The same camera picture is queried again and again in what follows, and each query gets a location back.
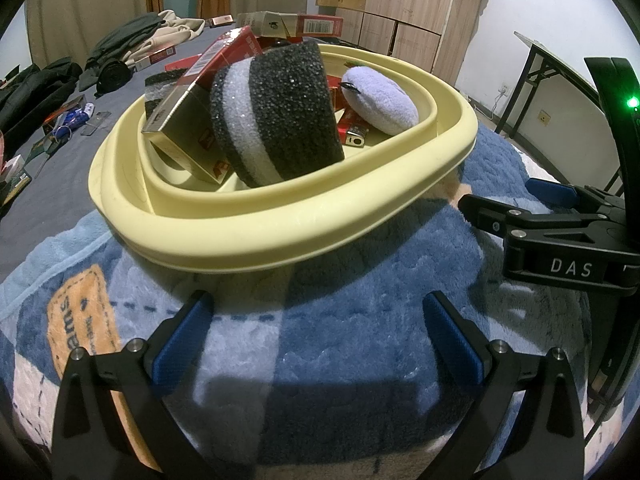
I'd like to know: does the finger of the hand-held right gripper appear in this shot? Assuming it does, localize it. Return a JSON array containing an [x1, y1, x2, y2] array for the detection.
[[459, 194, 636, 256], [525, 178, 626, 209]]

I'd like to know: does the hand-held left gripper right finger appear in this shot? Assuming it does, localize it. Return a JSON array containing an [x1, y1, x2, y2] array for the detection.
[[422, 291, 586, 480]]

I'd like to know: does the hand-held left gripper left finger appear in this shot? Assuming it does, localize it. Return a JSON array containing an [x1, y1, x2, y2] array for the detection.
[[50, 290, 221, 480]]

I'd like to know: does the pale yellow plastic basin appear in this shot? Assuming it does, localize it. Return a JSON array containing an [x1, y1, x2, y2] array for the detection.
[[87, 42, 476, 276]]

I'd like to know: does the red lighter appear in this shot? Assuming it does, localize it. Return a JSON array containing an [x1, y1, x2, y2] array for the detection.
[[345, 124, 370, 149]]

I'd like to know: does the purple round puff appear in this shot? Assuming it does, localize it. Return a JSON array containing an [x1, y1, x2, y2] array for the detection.
[[340, 65, 421, 137]]

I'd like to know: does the long red gold carton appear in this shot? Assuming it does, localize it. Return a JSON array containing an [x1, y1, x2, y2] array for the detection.
[[141, 25, 266, 184]]

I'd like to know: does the blue checkered rug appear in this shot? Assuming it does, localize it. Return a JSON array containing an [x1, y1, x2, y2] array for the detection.
[[0, 122, 640, 480]]

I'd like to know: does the black folding table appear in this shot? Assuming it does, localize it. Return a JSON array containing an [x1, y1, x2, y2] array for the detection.
[[502, 31, 623, 196]]

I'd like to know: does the dark green packet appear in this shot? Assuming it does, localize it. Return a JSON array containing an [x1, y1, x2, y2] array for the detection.
[[0, 172, 33, 208]]

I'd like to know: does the clear plastic piece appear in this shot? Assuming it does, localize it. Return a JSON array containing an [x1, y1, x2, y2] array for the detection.
[[80, 112, 113, 137]]

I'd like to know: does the wooden wardrobe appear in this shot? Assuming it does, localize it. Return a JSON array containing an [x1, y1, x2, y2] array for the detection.
[[315, 0, 482, 87]]

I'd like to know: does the blue white small bottle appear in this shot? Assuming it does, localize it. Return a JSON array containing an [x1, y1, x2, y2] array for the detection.
[[54, 102, 97, 138]]

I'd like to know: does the red box white label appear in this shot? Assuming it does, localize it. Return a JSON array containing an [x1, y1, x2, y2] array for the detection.
[[295, 14, 346, 39]]

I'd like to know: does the black cloth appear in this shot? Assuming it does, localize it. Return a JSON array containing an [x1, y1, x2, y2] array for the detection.
[[94, 59, 135, 98]]

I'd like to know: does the red flat packet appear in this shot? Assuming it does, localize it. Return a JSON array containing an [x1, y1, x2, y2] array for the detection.
[[164, 54, 202, 74]]

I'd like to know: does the red white flat box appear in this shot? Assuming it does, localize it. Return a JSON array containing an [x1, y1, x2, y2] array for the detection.
[[131, 46, 179, 73]]

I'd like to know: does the white tan box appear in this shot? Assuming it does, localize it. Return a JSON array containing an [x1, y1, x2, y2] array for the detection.
[[236, 10, 301, 39]]

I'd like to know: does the beige clothing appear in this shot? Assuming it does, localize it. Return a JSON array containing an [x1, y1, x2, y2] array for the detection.
[[122, 10, 207, 63]]

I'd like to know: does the dark green clothing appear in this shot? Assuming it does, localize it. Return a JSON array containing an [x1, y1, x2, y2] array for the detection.
[[84, 11, 168, 78]]

